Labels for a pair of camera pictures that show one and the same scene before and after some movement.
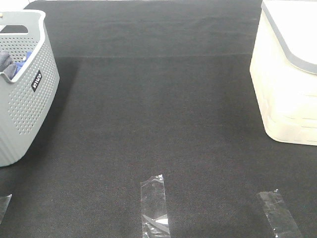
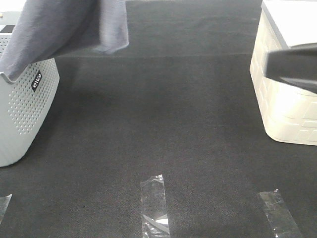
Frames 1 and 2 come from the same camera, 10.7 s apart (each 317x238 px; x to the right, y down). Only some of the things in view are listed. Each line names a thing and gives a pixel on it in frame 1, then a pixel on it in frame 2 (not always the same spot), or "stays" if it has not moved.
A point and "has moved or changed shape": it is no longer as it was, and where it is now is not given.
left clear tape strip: (4, 204) stays
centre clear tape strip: (154, 215) stays
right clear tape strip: (281, 220) stays
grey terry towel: (6, 64) has moved or changed shape
